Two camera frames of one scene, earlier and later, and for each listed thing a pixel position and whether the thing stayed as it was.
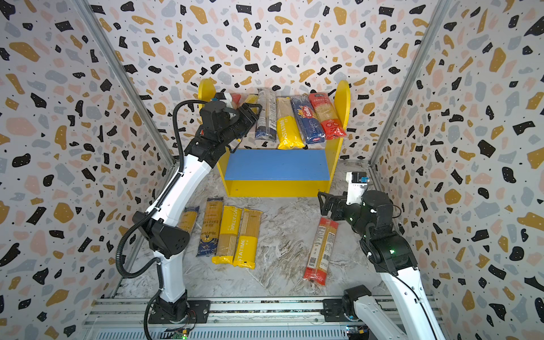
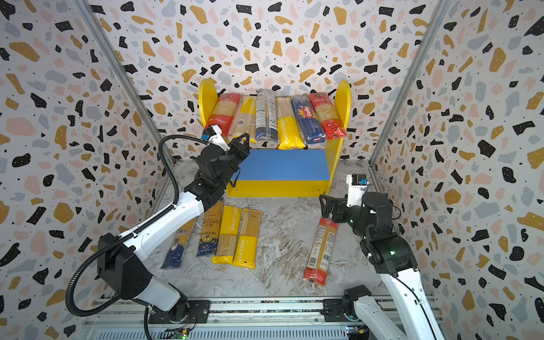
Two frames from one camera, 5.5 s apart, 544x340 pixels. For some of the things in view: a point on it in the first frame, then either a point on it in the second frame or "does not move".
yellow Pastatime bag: x=246 y=251 does not move
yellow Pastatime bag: x=289 y=136 does not move
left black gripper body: x=239 y=127 to x=233 y=161
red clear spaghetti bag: x=318 y=263 does not move
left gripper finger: x=246 y=105 to x=241 y=145
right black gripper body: x=333 y=204 does not move
